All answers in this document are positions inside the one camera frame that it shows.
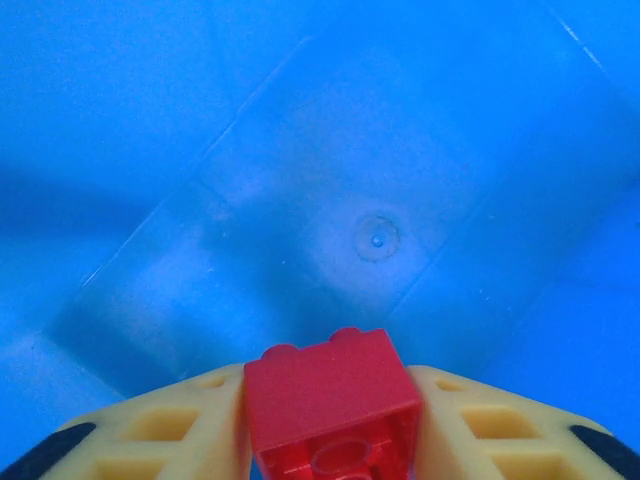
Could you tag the red square lego brick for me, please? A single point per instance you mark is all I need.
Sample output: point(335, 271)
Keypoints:
point(325, 390)

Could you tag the blue plastic bin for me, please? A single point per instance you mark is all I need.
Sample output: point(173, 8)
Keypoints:
point(300, 150)

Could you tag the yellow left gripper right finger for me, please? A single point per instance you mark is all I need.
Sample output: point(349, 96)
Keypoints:
point(450, 450)

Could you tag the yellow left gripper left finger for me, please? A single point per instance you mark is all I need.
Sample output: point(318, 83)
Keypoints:
point(165, 450)

